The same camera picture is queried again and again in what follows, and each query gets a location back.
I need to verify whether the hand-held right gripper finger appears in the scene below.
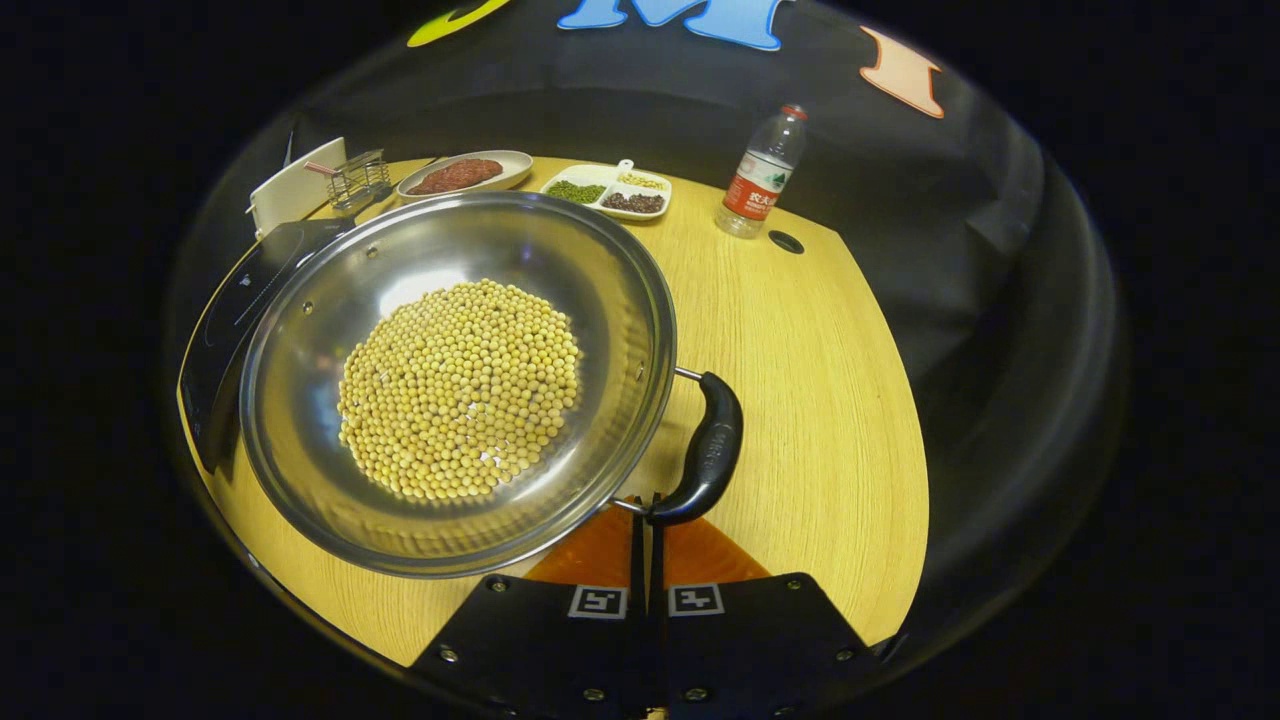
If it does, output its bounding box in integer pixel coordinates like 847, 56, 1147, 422
410, 495, 648, 720
650, 492, 881, 720

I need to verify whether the steel pot with black handle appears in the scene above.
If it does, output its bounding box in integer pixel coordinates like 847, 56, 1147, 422
238, 190, 746, 581

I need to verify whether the black induction cooktop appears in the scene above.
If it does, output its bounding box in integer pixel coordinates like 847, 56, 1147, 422
178, 215, 356, 476

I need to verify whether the pile of yellow soybeans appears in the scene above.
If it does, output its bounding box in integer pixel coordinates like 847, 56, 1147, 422
337, 278, 584, 503

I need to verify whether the white divided dish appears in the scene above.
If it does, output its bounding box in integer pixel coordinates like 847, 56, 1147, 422
540, 158, 673, 221

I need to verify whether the plastic water bottle red label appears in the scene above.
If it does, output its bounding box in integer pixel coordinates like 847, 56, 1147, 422
716, 104, 809, 239

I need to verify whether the round white plate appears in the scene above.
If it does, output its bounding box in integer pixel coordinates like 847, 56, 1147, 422
396, 150, 534, 204

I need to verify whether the white toaster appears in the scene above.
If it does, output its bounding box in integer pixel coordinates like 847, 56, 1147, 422
247, 137, 348, 239

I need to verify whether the small wire basket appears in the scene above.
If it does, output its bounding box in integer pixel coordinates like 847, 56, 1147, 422
325, 150, 393, 211

